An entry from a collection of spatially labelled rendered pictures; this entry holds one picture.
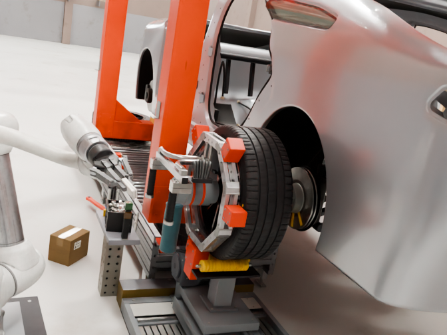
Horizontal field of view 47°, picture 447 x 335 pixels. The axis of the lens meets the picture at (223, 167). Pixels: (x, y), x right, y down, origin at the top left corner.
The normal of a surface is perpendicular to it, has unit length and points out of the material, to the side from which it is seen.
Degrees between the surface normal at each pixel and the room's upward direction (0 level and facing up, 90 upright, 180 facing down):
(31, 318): 0
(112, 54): 90
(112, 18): 90
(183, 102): 90
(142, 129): 90
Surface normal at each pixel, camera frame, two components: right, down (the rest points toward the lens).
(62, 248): -0.32, 0.19
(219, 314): 0.17, -0.95
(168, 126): 0.37, 0.30
